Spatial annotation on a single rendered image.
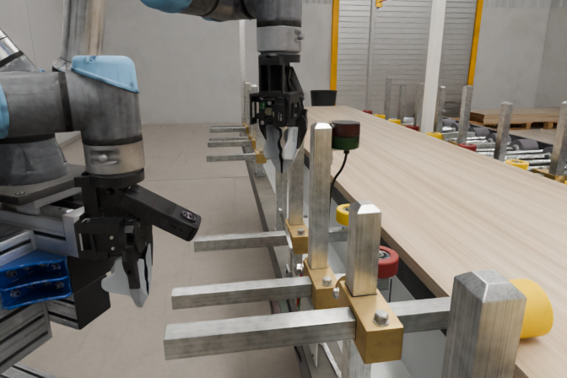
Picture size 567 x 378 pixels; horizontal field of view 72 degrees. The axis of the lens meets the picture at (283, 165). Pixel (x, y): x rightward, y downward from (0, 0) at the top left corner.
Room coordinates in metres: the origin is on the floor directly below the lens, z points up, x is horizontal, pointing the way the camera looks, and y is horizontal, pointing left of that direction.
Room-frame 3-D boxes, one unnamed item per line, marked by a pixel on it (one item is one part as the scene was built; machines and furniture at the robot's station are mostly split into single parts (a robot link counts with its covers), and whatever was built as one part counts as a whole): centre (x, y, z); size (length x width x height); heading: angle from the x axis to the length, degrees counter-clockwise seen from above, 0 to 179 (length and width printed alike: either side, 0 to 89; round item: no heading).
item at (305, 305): (0.77, -0.04, 0.75); 0.26 x 0.01 x 0.10; 9
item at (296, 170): (1.00, -0.03, 0.89); 0.03 x 0.03 x 0.48; 9
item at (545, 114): (7.82, -4.83, 0.23); 2.42 x 0.76 x 0.17; 100
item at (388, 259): (0.73, -0.20, 0.85); 0.08 x 0.08 x 0.11
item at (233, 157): (1.93, 0.17, 0.81); 0.43 x 0.03 x 0.04; 99
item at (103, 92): (0.52, 0.23, 1.24); 0.09 x 0.08 x 0.11; 119
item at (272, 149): (0.69, 0.02, 1.13); 0.06 x 0.03 x 0.09; 161
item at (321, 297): (0.73, -0.08, 0.85); 0.13 x 0.06 x 0.05; 9
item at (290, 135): (0.68, -0.01, 1.13); 0.06 x 0.03 x 0.09; 161
